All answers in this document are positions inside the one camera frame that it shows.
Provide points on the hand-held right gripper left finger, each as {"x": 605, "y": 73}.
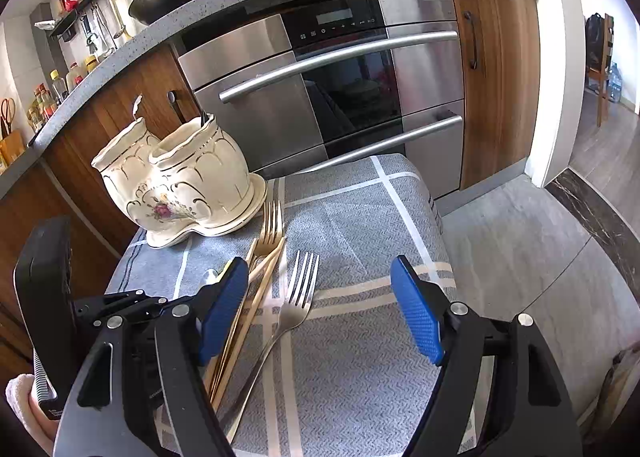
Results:
{"x": 225, "y": 307}

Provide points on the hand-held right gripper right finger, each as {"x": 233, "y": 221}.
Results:
{"x": 417, "y": 317}

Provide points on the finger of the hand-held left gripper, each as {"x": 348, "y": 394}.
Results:
{"x": 115, "y": 298}
{"x": 145, "y": 308}

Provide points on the silver fork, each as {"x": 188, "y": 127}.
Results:
{"x": 295, "y": 307}

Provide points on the gold fork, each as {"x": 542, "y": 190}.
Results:
{"x": 270, "y": 232}

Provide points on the cream ceramic utensil holder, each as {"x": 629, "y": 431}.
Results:
{"x": 200, "y": 172}

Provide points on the grey checked tablecloth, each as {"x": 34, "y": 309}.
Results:
{"x": 350, "y": 237}

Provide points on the wooden knife block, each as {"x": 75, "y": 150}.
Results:
{"x": 11, "y": 149}

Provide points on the row of sauce bottles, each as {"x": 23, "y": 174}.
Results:
{"x": 42, "y": 107}

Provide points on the wide wooden cabinet door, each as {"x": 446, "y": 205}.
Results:
{"x": 115, "y": 102}

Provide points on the clear oil bottle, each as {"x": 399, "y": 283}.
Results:
{"x": 58, "y": 87}

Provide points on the yellow condiment bottle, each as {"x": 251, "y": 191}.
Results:
{"x": 90, "y": 64}

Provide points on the narrow wooden cabinet door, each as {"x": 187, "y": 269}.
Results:
{"x": 505, "y": 87}

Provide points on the stainless steel built-in oven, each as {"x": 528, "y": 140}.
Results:
{"x": 250, "y": 62}

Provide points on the yellow ladle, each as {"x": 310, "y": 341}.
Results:
{"x": 120, "y": 19}

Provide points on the wooden chair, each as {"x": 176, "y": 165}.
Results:
{"x": 602, "y": 82}

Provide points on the blue water jug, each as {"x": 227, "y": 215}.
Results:
{"x": 614, "y": 82}

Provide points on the black backpack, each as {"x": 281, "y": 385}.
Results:
{"x": 595, "y": 39}

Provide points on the black wall shelf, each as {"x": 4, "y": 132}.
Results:
{"x": 85, "y": 7}

